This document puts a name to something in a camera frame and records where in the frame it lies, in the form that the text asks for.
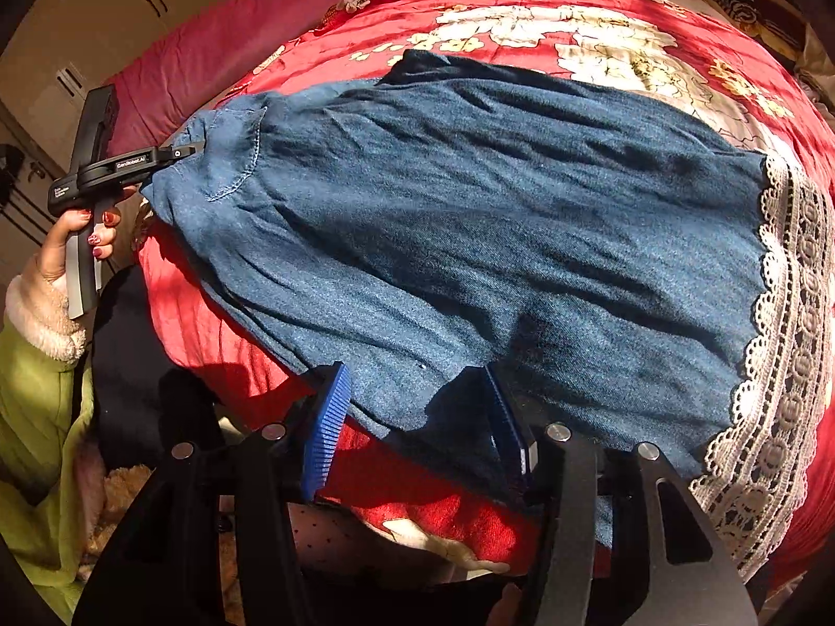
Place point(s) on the pile of clothes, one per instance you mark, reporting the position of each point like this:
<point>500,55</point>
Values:
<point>750,6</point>

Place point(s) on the blue denim pants lace trim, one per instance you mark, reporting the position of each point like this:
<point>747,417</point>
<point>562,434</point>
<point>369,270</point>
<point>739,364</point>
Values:
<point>456,208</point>

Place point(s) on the person's left forearm green sleeve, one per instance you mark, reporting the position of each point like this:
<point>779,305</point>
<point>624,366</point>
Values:
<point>32,404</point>

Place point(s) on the red floral blanket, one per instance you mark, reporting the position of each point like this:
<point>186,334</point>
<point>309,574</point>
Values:
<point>189,313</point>

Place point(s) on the person's left hand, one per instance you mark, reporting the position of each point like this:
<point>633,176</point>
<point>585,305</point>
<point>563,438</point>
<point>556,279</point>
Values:
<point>55,257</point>

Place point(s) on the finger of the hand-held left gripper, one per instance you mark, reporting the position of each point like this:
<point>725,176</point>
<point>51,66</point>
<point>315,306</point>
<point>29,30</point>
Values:
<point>176,152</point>

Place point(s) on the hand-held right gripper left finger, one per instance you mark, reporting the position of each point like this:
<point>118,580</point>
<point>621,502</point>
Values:
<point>325,433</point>

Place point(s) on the pink plush blanket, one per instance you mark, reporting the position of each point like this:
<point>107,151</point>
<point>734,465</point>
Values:
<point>228,32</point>

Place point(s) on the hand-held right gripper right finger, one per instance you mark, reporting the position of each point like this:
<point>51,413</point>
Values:
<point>510,427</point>

